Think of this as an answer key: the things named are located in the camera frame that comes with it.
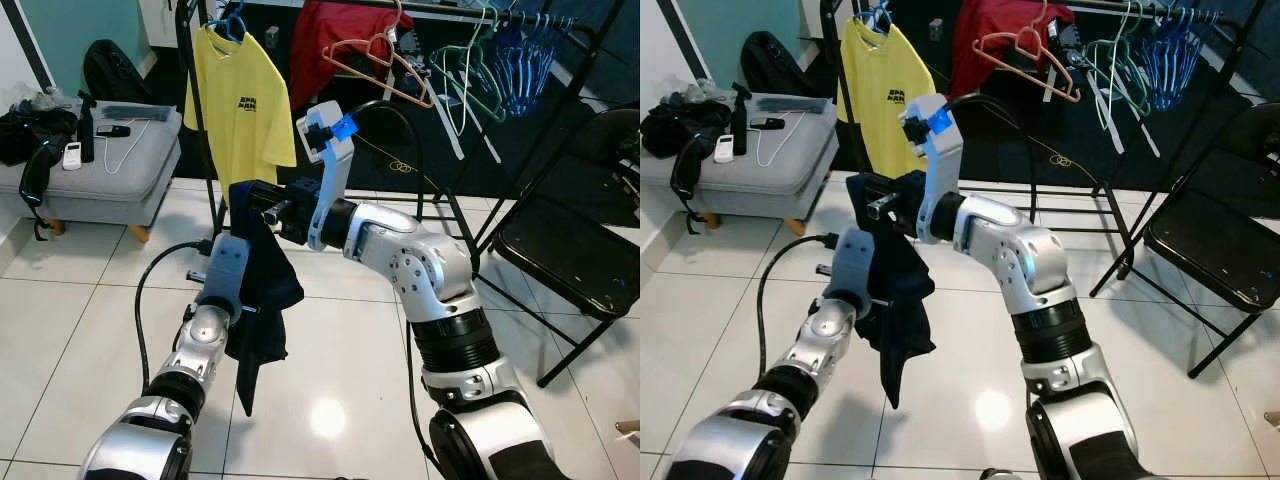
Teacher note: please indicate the black spray bottle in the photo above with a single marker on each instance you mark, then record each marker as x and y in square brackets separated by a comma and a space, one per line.
[86, 130]
[741, 122]

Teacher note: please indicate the black backpack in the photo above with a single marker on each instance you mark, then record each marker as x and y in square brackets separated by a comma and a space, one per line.
[110, 75]
[770, 68]

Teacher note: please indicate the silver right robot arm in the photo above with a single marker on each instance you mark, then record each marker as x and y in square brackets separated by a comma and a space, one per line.
[1030, 260]
[420, 270]

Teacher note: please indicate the salmon pink hanger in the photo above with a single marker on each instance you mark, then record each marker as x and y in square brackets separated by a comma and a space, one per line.
[1030, 74]
[380, 81]

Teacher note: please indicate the yellow t-shirt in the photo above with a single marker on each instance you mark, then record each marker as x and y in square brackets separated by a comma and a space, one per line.
[240, 130]
[885, 110]

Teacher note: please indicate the red cloth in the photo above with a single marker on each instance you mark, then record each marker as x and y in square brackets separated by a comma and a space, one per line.
[330, 30]
[985, 25]

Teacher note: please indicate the dark navy t-shirt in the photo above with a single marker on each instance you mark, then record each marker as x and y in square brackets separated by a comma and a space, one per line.
[900, 300]
[265, 290]

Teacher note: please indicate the black metal clothes rack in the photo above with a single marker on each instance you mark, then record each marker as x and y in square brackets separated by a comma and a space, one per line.
[547, 130]
[1180, 135]

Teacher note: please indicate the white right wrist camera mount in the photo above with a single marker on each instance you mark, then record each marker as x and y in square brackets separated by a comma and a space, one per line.
[945, 170]
[335, 180]

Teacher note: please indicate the black folding chair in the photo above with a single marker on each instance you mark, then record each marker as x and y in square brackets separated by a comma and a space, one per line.
[560, 260]
[1210, 250]

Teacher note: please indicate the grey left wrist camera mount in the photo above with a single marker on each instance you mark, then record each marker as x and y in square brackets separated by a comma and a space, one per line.
[852, 268]
[225, 270]

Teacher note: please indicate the small grey box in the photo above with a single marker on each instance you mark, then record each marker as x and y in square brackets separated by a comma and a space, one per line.
[935, 30]
[271, 36]

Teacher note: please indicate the white remote control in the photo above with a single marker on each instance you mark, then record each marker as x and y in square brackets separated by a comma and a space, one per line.
[72, 156]
[724, 150]

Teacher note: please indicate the blue plastic hanger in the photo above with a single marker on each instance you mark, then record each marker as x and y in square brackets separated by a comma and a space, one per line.
[555, 55]
[1172, 65]
[525, 70]
[1186, 60]
[512, 70]
[540, 65]
[232, 18]
[1200, 50]
[1158, 65]
[878, 15]

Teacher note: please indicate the grey flat pack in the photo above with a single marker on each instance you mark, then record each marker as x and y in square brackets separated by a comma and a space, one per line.
[790, 103]
[130, 109]

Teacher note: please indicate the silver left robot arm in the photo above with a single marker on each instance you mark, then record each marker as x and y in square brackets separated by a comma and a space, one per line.
[200, 345]
[830, 335]

